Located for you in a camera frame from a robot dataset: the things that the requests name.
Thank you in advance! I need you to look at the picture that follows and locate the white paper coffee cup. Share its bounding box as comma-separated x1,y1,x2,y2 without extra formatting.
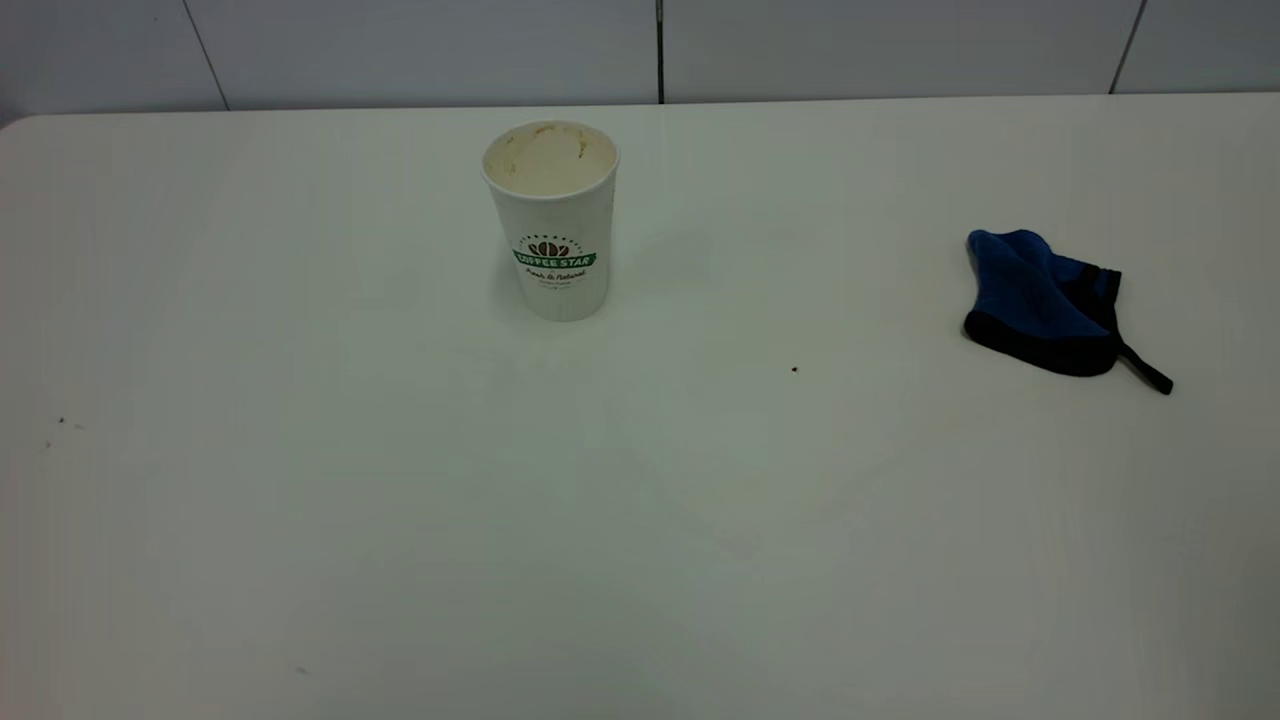
481,120,621,323

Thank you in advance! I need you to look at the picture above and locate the blue black-edged cleaning cloth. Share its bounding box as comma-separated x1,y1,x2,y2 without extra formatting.
963,229,1175,396

